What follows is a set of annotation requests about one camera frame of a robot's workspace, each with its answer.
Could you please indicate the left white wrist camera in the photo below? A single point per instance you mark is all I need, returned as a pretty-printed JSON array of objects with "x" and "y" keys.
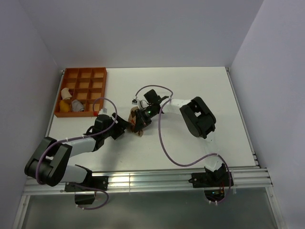
[{"x": 103, "y": 111}]

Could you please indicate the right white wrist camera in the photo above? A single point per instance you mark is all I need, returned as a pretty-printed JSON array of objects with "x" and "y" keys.
[{"x": 136, "y": 101}]

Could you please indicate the grey sock red stripes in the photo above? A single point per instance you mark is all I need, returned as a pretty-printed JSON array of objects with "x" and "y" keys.
[{"x": 77, "y": 106}]

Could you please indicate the black box under rail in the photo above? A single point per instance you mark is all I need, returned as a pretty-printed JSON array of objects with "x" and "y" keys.
[{"x": 84, "y": 199}]

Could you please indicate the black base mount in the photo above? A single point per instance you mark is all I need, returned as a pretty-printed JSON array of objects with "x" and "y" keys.
[
  {"x": 90, "y": 184},
  {"x": 209, "y": 179}
]

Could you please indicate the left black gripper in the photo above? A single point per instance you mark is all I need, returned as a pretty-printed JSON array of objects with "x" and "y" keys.
[{"x": 120, "y": 127}]

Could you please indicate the orange compartment tray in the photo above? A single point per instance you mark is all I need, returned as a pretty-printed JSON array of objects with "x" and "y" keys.
[{"x": 85, "y": 85}]

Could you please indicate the rolled beige sock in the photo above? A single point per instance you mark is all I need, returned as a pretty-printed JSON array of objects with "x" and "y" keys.
[{"x": 65, "y": 94}]

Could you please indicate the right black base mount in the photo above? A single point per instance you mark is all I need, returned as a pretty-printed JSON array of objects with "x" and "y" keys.
[{"x": 209, "y": 179}]

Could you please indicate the aluminium frame rail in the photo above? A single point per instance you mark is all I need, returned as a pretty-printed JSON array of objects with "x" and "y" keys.
[{"x": 156, "y": 180}]

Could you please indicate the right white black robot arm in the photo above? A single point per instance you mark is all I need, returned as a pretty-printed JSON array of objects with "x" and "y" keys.
[{"x": 199, "y": 120}]

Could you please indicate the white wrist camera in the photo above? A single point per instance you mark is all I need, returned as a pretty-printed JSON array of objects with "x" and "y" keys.
[
  {"x": 136, "y": 101},
  {"x": 103, "y": 111}
]

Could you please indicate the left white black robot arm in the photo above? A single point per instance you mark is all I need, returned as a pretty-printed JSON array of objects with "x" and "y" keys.
[{"x": 49, "y": 162}]

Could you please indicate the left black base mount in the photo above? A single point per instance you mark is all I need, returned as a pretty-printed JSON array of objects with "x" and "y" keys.
[{"x": 90, "y": 184}]

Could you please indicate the rolled yellow sock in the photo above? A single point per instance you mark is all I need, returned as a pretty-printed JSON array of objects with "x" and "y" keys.
[{"x": 64, "y": 107}]

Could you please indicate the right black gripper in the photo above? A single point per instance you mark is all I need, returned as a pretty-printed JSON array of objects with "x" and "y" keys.
[{"x": 141, "y": 121}]

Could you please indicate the tan argyle sock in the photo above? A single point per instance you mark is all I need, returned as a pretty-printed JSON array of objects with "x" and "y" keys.
[{"x": 132, "y": 121}]

